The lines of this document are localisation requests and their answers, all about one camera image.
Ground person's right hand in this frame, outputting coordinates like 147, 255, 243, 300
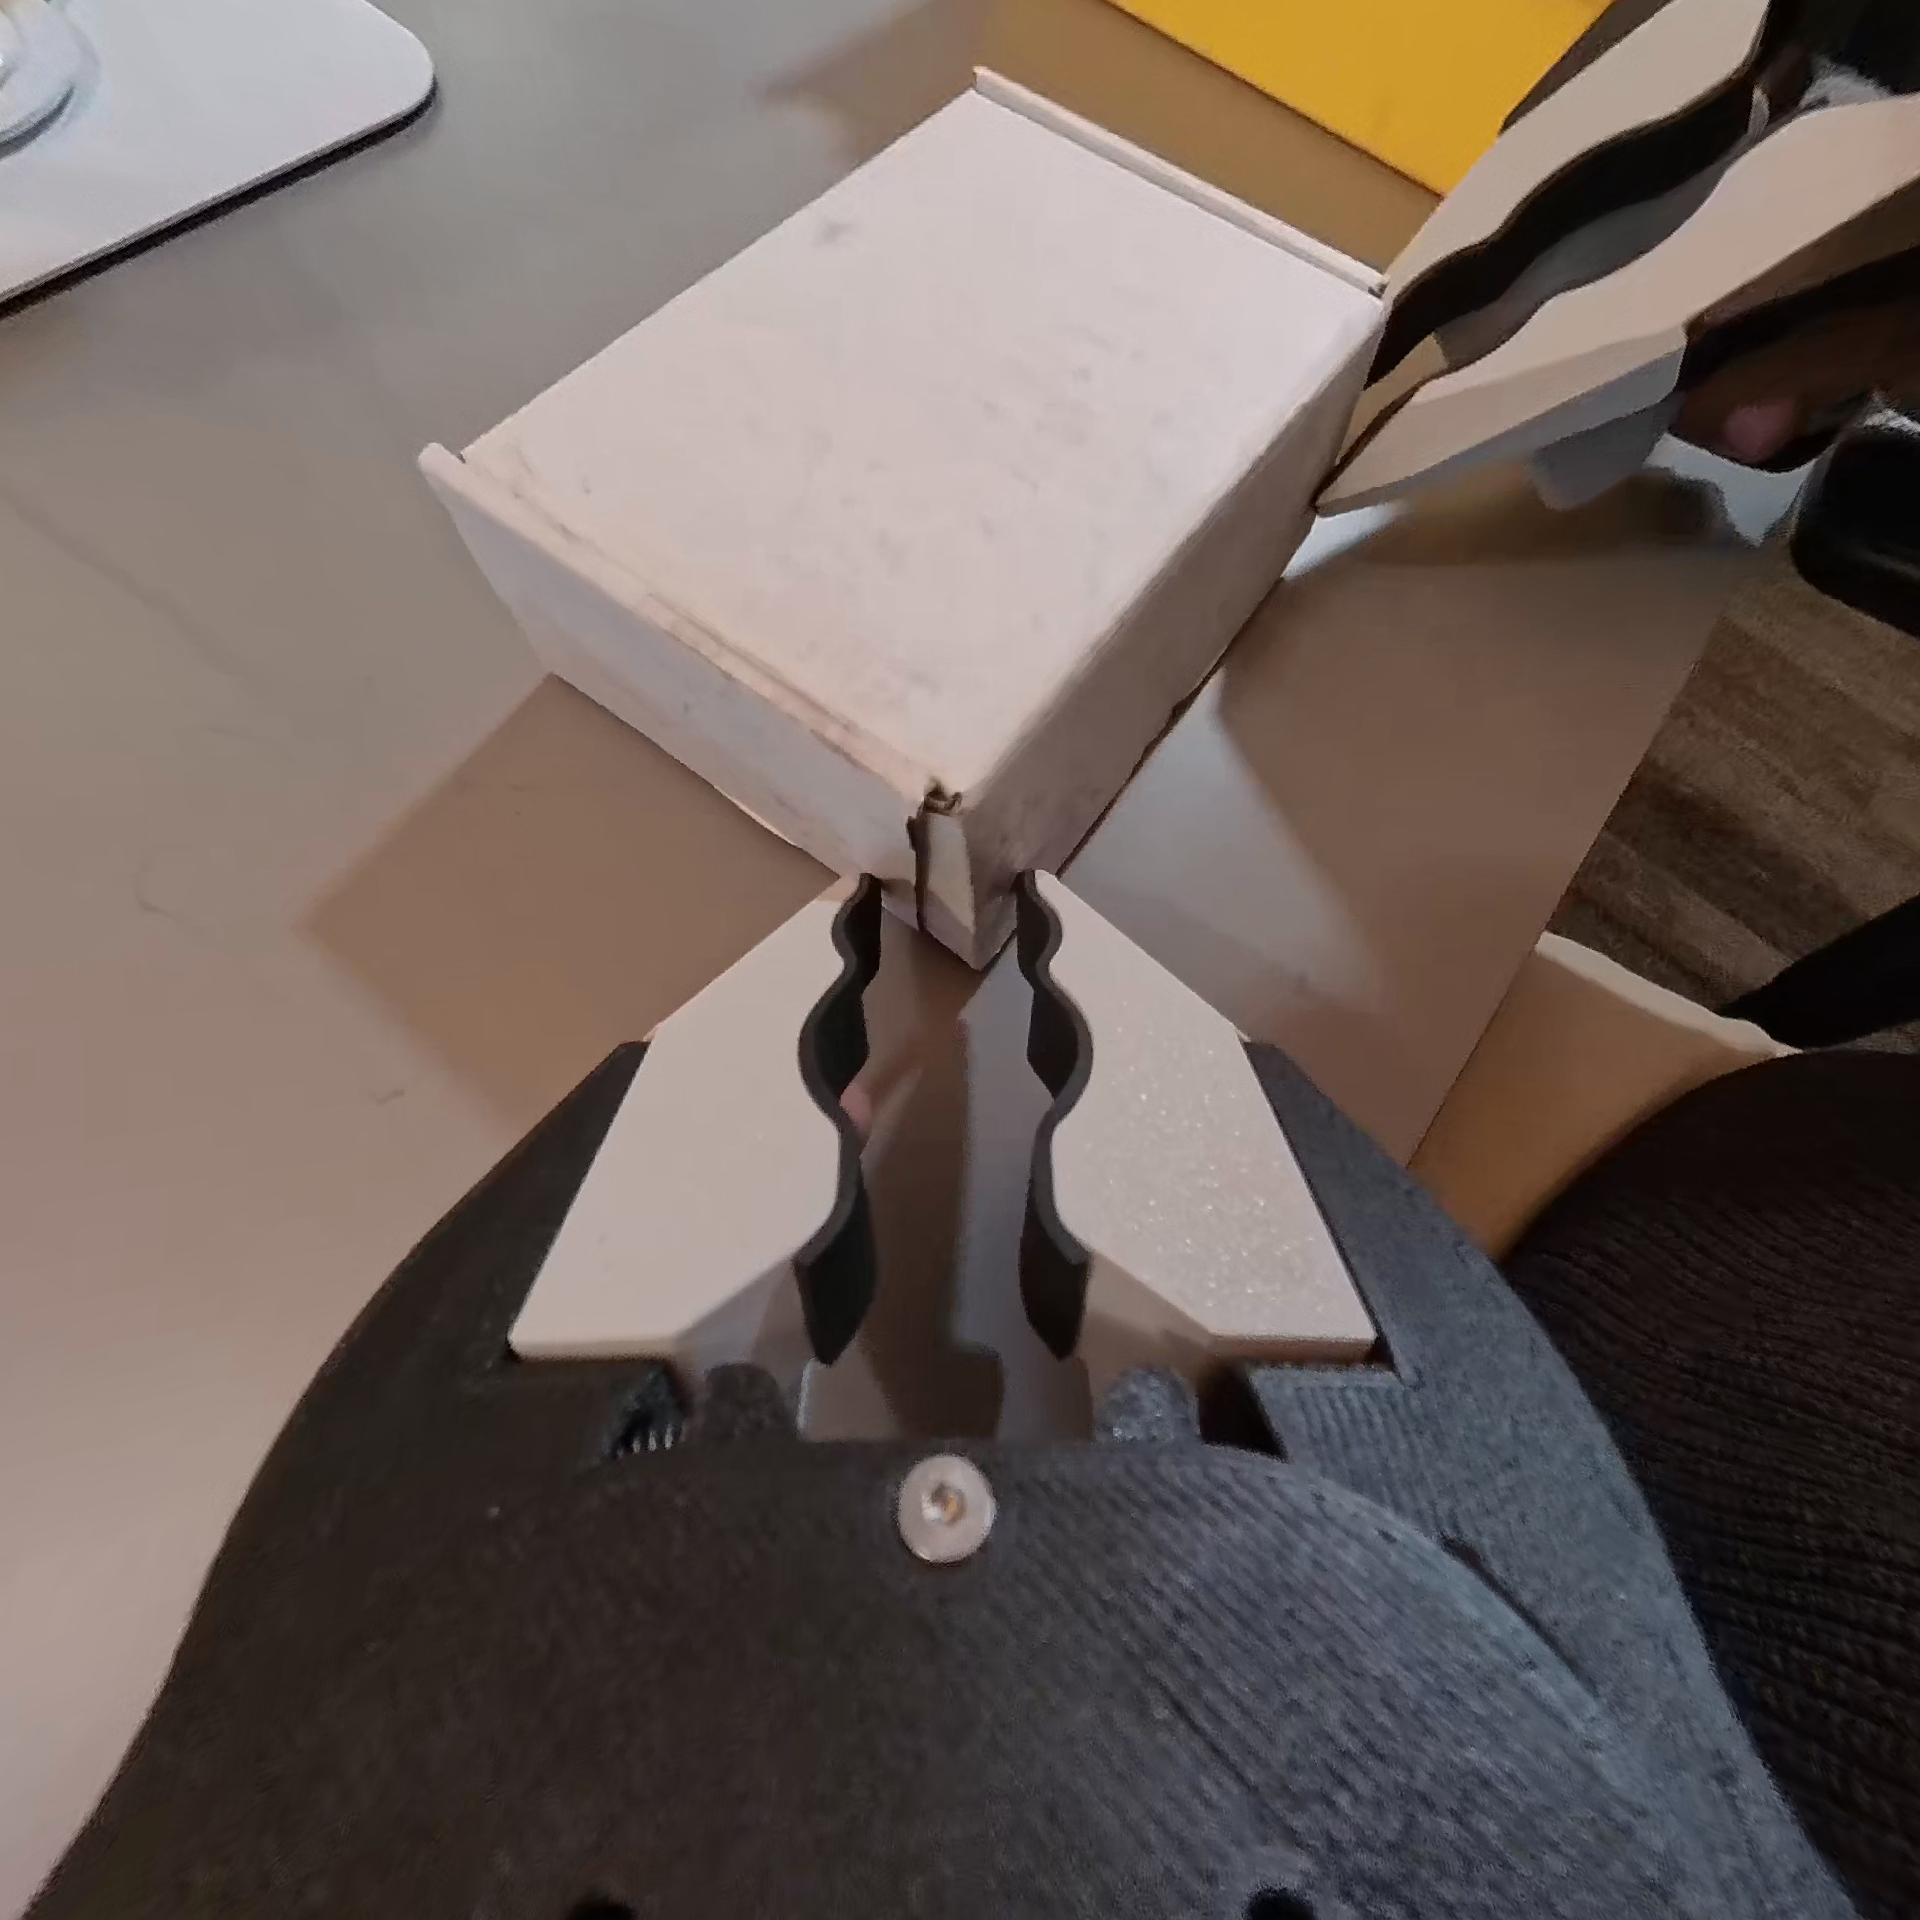
1681, 247, 1903, 473

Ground white stand base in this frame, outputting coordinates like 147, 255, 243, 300
0, 0, 437, 309

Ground large yellow plastic bin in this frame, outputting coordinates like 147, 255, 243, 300
1101, 0, 1637, 197

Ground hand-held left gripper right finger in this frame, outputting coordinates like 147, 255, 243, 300
1017, 870, 1383, 1377

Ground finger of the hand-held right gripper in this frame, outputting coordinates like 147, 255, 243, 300
1310, 81, 1920, 518
1366, 0, 1809, 395

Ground grey desk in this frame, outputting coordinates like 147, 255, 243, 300
0, 0, 1801, 1920

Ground white cardboard box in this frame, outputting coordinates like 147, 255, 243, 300
415, 65, 1389, 968

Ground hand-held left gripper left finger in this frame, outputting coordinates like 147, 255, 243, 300
507, 875, 883, 1377

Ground person's khaki pants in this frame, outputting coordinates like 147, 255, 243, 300
1411, 929, 1795, 1262

